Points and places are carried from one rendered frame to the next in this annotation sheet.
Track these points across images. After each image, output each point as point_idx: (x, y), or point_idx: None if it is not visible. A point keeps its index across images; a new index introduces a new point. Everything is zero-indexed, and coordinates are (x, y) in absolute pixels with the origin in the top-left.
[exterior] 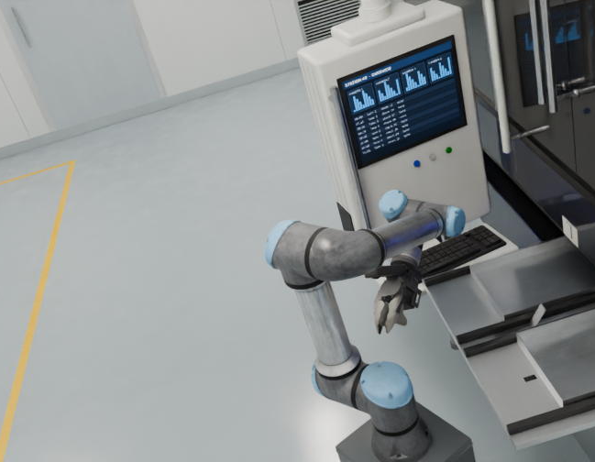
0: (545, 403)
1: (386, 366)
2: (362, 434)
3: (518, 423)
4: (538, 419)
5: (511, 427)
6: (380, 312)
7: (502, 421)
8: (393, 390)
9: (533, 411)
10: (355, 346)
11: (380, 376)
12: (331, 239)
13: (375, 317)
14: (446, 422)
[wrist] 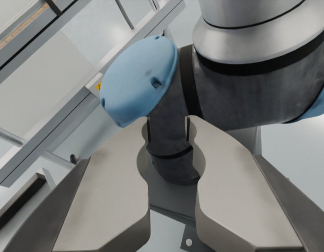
0: (6, 244)
1: (135, 83)
2: (238, 130)
3: (27, 184)
4: (8, 202)
5: (34, 175)
6: (205, 162)
7: (50, 190)
8: (109, 67)
9: (20, 224)
10: (239, 60)
11: (135, 64)
12: None
13: (229, 140)
14: (151, 204)
